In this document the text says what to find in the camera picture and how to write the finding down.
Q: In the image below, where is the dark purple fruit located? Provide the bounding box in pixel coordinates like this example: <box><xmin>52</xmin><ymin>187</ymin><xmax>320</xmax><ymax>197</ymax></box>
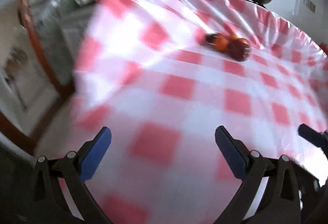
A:
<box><xmin>227</xmin><ymin>40</ymin><xmax>251</xmax><ymax>62</ymax></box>

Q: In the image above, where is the dark passion fruit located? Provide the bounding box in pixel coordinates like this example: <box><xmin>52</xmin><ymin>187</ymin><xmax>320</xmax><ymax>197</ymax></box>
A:
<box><xmin>205</xmin><ymin>33</ymin><xmax>217</xmax><ymax>45</ymax></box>

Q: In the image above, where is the wall socket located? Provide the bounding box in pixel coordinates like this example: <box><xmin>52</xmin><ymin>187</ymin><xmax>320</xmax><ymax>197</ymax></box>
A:
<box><xmin>304</xmin><ymin>0</ymin><xmax>316</xmax><ymax>13</ymax></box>

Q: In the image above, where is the wooden door frame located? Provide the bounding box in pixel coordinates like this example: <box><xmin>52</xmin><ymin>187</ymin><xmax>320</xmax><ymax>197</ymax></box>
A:
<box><xmin>19</xmin><ymin>0</ymin><xmax>75</xmax><ymax>154</ymax></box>

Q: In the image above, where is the red white checkered tablecloth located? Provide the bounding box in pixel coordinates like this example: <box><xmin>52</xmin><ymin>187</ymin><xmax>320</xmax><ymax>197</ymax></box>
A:
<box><xmin>34</xmin><ymin>0</ymin><xmax>328</xmax><ymax>224</ymax></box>

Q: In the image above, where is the small orange mandarin rear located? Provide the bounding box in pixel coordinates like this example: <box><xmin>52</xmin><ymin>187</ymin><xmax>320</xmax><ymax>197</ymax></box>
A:
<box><xmin>230</xmin><ymin>33</ymin><xmax>248</xmax><ymax>44</ymax></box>

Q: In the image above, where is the small orange mandarin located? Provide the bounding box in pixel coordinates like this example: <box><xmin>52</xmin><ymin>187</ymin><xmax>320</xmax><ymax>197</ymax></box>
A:
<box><xmin>214</xmin><ymin>36</ymin><xmax>230</xmax><ymax>52</ymax></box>
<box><xmin>230</xmin><ymin>33</ymin><xmax>248</xmax><ymax>44</ymax></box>

